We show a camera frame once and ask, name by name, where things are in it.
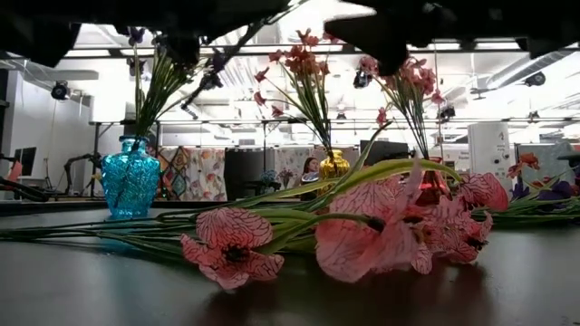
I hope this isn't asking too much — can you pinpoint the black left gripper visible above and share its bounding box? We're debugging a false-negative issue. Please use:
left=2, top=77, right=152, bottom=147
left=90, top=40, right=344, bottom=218
left=115, top=0, right=291, bottom=69

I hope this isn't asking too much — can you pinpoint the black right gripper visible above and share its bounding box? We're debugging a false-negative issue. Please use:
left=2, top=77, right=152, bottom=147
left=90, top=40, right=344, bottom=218
left=324, top=0, right=463, bottom=76

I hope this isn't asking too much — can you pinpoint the pink artificial flower bunch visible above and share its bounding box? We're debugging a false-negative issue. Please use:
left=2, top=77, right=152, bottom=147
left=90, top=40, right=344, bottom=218
left=355, top=53, right=431, bottom=159
left=0, top=120, right=511, bottom=291
left=375, top=56, right=448, bottom=159

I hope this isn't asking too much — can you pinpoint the purple artificial flower bunch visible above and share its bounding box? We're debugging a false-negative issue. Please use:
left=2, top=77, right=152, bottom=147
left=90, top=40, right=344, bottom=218
left=144, top=0, right=314, bottom=137
left=125, top=25, right=150, bottom=139
left=479, top=179, right=580, bottom=227

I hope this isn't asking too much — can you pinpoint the orange artificial flower bunch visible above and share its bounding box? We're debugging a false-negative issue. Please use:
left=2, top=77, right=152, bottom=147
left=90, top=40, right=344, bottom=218
left=252, top=65, right=334, bottom=153
left=267, top=27, right=339, bottom=153
left=491, top=152, right=580, bottom=227

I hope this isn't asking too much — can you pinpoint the yellow glass vase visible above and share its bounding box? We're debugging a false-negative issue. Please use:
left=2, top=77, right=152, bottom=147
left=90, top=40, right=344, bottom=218
left=318, top=149, right=352, bottom=182

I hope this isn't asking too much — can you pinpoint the blue glass vase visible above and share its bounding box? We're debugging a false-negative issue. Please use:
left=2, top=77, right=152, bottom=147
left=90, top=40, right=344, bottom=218
left=100, top=135, right=162, bottom=219

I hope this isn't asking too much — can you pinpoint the red glass vase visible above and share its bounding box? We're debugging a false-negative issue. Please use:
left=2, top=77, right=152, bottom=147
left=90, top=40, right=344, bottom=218
left=414, top=156, right=450, bottom=207

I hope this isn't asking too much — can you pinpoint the geometric patterned cloth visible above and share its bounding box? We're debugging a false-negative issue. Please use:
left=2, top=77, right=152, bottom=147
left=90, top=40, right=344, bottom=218
left=156, top=147, right=227, bottom=203

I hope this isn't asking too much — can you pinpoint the person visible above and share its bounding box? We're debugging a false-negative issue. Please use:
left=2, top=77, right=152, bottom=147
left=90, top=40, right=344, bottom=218
left=298, top=156, right=322, bottom=201

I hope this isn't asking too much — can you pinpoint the black upright panel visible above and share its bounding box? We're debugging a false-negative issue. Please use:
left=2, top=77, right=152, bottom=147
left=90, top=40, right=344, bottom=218
left=223, top=148, right=276, bottom=201

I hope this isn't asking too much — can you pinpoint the floral patterned cloth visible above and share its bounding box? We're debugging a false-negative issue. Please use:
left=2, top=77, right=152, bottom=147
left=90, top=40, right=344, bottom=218
left=273, top=147, right=318, bottom=187

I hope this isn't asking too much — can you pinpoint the white cabinet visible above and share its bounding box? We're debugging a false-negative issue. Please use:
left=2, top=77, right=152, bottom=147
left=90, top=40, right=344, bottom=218
left=467, top=121, right=517, bottom=182

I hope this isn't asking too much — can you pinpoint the small black monitor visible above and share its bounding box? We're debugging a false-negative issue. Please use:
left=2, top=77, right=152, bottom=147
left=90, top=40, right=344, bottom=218
left=12, top=147, right=38, bottom=177

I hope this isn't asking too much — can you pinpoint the grey partition panel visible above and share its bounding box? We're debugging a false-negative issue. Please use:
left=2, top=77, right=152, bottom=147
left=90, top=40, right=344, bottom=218
left=516, top=143, right=576, bottom=185

